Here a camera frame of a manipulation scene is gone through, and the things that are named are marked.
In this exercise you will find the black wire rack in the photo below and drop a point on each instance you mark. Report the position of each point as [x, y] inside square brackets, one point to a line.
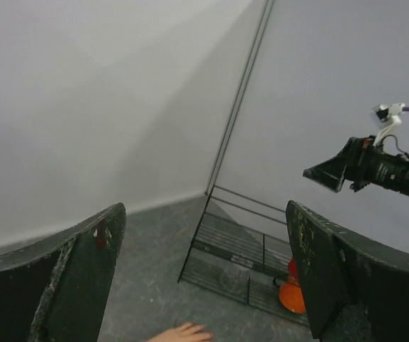
[219, 241]

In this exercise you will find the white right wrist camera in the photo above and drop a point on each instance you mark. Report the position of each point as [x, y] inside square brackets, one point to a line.
[388, 119]

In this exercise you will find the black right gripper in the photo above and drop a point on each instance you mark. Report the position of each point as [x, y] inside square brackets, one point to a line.
[363, 164]

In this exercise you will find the mannequin hand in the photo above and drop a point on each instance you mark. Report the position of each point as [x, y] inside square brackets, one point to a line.
[187, 332]

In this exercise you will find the clear glass cup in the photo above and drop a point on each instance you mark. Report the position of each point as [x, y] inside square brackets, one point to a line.
[234, 278]

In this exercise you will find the orange cup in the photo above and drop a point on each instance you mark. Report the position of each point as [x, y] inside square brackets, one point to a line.
[290, 294]

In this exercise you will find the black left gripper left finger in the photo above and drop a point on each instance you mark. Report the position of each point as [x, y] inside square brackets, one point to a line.
[57, 288]

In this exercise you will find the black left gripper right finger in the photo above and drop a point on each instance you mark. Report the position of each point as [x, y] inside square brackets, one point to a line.
[354, 288]

